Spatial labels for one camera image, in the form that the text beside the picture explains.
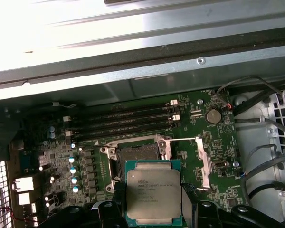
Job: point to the green motherboard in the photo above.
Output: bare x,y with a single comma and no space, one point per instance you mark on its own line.
187,152

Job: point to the metal socket cover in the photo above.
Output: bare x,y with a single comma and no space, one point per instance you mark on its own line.
203,164

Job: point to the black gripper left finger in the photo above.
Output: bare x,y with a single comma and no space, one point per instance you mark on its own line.
109,218

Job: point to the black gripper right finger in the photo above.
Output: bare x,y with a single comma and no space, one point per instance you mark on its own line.
209,216

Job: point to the CPU socket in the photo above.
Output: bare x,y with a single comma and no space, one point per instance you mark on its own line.
137,152

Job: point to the silver coin battery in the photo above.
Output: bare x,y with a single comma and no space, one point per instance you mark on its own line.
213,116

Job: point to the black RAM slot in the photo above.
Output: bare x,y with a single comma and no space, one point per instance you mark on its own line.
123,110
123,133
123,117
123,125

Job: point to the silver CPU with green rim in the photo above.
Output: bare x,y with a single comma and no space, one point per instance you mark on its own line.
154,190

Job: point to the black PC case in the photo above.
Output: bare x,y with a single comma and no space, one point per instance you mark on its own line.
156,71

